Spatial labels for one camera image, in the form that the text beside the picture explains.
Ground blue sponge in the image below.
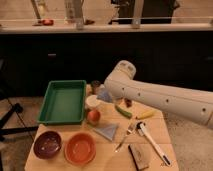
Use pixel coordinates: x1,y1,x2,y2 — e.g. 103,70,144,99
97,89,113,103

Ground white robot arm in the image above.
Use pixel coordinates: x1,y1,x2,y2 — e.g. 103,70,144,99
104,60,213,130

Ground white paper cup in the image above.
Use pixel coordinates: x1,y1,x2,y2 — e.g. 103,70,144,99
85,95,101,110

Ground orange tomato in cup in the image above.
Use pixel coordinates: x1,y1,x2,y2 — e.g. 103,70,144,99
87,109,101,125

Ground bunch of dark grapes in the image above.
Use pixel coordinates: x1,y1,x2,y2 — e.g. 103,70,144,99
124,98,132,108

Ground green chili pepper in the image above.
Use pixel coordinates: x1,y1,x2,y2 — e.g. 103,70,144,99
114,105,132,119

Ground blue triangular cloth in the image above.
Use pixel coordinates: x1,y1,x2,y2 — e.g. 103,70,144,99
93,124,118,141

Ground green plastic tray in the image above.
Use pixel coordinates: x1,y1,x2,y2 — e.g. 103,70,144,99
38,80,86,125

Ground silver fork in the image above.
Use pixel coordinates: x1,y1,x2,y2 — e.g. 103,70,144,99
114,124,134,152

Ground yellow banana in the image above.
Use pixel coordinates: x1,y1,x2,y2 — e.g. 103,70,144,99
136,110,155,120

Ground orange bowl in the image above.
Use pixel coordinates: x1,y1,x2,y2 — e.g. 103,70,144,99
64,132,96,166

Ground wooden block brush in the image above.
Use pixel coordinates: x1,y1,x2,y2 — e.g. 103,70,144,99
128,144,149,171

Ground purple bowl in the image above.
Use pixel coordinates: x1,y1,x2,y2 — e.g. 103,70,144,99
33,131,62,159

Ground red object on counter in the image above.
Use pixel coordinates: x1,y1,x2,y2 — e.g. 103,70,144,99
33,19,54,26

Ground black stand legs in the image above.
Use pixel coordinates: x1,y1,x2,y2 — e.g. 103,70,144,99
0,103,38,141

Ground white handled peeler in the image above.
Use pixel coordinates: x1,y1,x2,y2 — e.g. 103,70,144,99
136,122,171,166

